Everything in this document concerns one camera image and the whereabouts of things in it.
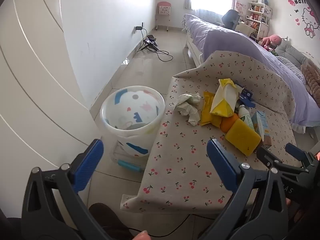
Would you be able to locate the brown knitted pillow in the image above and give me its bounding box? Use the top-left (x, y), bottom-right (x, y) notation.
top-left (301, 59), bottom-right (320, 100)

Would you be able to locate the yellow and white bag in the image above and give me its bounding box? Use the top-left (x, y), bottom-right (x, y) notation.
top-left (210, 79), bottom-right (239, 118)

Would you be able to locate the yellow sponge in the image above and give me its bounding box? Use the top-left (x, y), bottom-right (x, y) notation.
top-left (225, 118), bottom-right (262, 156)

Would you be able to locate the clear box with teal handle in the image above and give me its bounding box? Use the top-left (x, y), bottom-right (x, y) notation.
top-left (110, 141), bottom-right (146, 173)

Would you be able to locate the bed with purple cover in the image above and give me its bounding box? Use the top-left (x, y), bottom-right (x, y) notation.
top-left (186, 14), bottom-right (320, 127)

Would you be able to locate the light blue drink carton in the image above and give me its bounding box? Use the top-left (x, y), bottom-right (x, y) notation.
top-left (251, 110), bottom-right (272, 147)

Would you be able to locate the white wardrobe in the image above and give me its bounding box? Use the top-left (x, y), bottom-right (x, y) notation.
top-left (0, 0), bottom-right (103, 218)

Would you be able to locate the thin black cable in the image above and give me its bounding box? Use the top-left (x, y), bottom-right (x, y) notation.
top-left (130, 214), bottom-right (190, 238)

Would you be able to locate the white milk drink bottle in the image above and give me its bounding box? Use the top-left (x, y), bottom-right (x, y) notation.
top-left (237, 104), bottom-right (255, 130)

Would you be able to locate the pink chair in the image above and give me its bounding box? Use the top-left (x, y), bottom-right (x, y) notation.
top-left (155, 1), bottom-right (172, 32)

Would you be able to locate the white patterned trash bin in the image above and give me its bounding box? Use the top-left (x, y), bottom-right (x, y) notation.
top-left (100, 85), bottom-right (166, 158)

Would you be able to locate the person's left hand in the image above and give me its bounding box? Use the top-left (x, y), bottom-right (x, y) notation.
top-left (131, 231), bottom-right (151, 240)

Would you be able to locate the pink cat wall sticker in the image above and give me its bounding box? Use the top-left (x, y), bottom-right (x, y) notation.
top-left (287, 0), bottom-right (320, 39)

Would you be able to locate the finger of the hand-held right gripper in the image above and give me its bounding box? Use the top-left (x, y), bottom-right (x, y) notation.
top-left (255, 146), bottom-right (304, 178)
top-left (285, 143), bottom-right (316, 167)

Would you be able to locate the grey pillow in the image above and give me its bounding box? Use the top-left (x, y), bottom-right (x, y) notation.
top-left (275, 39), bottom-right (315, 67)

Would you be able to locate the dark slipper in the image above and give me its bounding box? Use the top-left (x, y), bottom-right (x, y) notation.
top-left (89, 203), bottom-right (133, 240)

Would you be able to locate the white bed frame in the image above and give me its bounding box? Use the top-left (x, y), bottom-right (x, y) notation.
top-left (182, 34), bottom-right (204, 65)

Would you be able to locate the cherry print tablecloth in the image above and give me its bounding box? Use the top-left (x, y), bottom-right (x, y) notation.
top-left (120, 51), bottom-right (297, 213)

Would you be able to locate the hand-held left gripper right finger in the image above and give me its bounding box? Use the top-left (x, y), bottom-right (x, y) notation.
top-left (197, 138), bottom-right (290, 240)

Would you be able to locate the pink plush toy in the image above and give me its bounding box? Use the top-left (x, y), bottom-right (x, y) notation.
top-left (260, 34), bottom-right (282, 53)

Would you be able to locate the black wall power adapter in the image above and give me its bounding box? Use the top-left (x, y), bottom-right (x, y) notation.
top-left (134, 22), bottom-right (148, 34)

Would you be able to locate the orange fruit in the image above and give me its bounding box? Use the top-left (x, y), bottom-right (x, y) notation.
top-left (220, 114), bottom-right (239, 133)

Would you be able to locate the person's right hand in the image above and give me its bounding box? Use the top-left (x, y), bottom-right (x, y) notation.
top-left (285, 197), bottom-right (308, 228)

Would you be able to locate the black tripod device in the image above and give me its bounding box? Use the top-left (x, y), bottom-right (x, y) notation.
top-left (137, 34), bottom-right (159, 53)

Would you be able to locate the grey blue office chair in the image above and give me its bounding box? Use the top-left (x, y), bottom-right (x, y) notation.
top-left (221, 9), bottom-right (242, 29)

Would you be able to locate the black floor cable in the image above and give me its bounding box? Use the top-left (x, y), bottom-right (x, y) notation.
top-left (150, 47), bottom-right (173, 62)

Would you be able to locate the dark blue small box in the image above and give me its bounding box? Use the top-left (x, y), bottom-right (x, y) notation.
top-left (235, 81), bottom-right (256, 108)

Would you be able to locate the yellow snack packet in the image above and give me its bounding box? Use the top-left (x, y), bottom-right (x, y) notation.
top-left (200, 91), bottom-right (223, 127)

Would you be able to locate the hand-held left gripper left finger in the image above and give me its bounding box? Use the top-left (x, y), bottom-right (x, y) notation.
top-left (21, 139), bottom-right (110, 240)

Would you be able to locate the white bookshelf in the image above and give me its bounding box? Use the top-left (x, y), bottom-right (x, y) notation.
top-left (246, 0), bottom-right (273, 40)

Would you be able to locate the white green nut wrapper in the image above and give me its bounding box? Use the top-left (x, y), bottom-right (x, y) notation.
top-left (174, 93), bottom-right (202, 126)

